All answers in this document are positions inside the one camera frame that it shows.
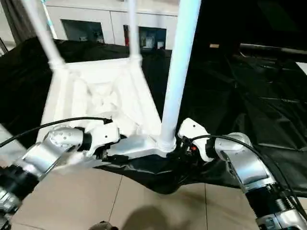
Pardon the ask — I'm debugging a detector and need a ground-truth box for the dark metal bar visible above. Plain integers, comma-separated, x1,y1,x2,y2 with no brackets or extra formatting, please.
239,43,307,57

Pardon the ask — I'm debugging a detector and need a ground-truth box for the white plastic table top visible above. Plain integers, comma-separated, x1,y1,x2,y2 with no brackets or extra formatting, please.
35,57,177,173

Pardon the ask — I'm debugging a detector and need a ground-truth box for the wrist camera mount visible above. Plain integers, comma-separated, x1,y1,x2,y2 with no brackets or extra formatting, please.
177,118,212,161
85,123,120,156

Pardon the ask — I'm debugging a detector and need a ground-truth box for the red bottle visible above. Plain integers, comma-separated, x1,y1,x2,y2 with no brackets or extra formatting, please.
123,25,130,46

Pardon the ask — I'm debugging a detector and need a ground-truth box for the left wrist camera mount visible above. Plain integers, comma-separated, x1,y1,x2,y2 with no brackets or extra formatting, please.
85,123,120,156

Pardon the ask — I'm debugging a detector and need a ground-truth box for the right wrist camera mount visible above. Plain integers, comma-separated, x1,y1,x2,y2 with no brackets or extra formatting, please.
177,118,212,161

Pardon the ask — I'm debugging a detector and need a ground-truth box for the white sideboard cabinet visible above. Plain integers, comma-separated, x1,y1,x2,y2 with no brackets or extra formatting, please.
47,0,179,50

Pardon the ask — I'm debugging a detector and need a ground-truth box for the white tapered table leg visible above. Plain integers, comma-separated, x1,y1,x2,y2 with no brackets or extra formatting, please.
21,0,66,69
160,0,202,150
126,0,142,60

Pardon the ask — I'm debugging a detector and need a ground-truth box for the teal white plastic object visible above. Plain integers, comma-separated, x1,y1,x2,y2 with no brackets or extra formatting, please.
40,0,59,40

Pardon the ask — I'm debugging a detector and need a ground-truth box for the black work mat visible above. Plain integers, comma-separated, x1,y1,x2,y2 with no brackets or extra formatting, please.
0,35,307,196

